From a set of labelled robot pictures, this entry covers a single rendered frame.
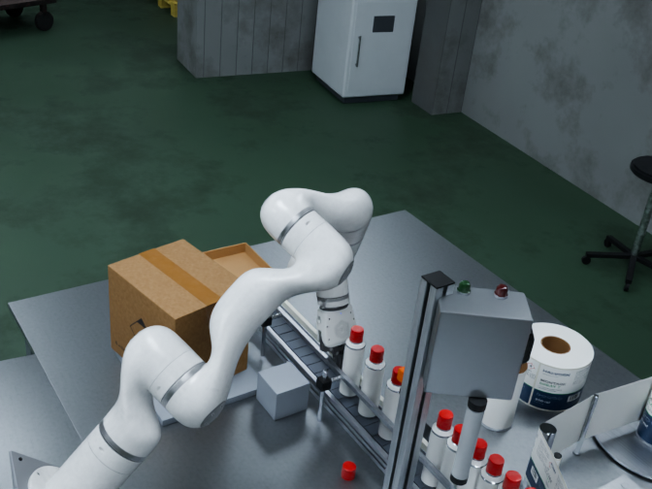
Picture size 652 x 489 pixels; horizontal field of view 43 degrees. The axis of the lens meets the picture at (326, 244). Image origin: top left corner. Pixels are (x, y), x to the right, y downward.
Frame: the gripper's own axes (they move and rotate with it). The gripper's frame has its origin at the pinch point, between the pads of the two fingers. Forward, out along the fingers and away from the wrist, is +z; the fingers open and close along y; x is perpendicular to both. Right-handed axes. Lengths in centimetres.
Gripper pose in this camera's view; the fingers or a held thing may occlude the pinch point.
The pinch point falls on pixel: (339, 360)
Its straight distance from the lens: 221.0
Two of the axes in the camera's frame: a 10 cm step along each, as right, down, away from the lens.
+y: 8.3, -2.1, 5.1
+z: 1.0, 9.7, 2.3
